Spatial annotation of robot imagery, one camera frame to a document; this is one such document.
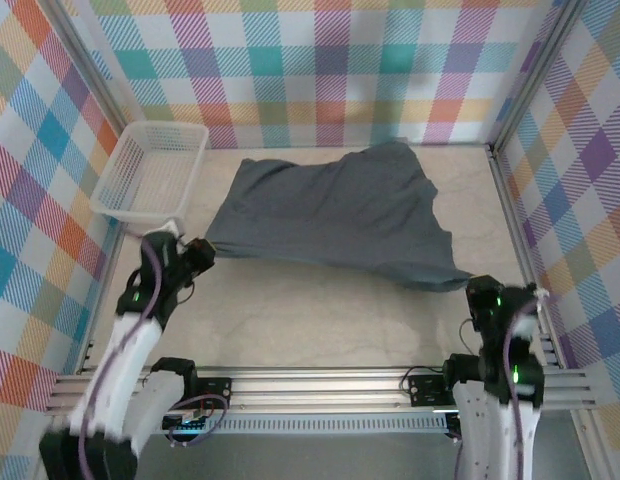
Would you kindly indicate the grey t-shirt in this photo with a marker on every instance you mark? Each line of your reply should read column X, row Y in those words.
column 330, row 210

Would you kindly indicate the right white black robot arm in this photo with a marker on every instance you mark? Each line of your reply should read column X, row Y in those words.
column 472, row 430

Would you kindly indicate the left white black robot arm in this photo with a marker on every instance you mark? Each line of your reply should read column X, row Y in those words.
column 115, row 380

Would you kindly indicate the white plastic mesh basket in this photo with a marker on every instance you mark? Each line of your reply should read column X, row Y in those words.
column 150, row 175

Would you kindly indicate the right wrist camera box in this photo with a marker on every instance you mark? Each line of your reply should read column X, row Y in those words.
column 525, row 327

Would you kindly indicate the aluminium side rail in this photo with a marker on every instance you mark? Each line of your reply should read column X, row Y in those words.
column 102, row 280
column 515, row 225

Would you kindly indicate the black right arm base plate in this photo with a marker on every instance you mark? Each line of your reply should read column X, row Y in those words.
column 425, row 390

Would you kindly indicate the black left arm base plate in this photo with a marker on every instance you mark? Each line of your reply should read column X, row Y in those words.
column 217, row 392

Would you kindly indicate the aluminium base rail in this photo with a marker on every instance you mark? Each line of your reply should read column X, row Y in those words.
column 315, row 390

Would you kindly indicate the aluminium corner post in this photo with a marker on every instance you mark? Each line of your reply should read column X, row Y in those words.
column 85, row 65
column 535, row 75

